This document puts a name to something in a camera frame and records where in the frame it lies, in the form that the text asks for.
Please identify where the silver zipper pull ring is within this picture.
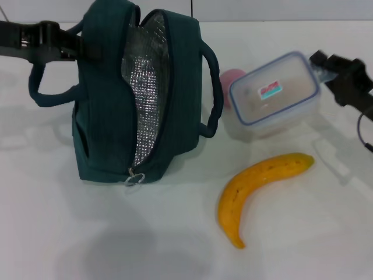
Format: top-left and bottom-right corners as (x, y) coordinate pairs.
(124, 169), (146, 187)

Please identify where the clear plastic food container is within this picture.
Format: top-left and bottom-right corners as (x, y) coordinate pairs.
(228, 51), (323, 138)

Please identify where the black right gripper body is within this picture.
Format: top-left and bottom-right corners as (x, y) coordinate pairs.
(335, 59), (373, 113)

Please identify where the pink round fruit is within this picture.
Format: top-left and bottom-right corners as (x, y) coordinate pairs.
(219, 68), (245, 110)

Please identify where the dark right gripper cable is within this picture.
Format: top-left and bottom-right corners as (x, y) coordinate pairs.
(357, 110), (373, 152)

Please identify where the dark teal insulated lunch bag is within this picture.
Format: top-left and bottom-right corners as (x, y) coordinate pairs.
(29, 0), (221, 184)

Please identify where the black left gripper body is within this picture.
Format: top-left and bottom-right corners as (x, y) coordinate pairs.
(0, 20), (62, 64)

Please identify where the yellow banana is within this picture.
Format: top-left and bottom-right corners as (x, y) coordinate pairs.
(217, 152), (315, 250)

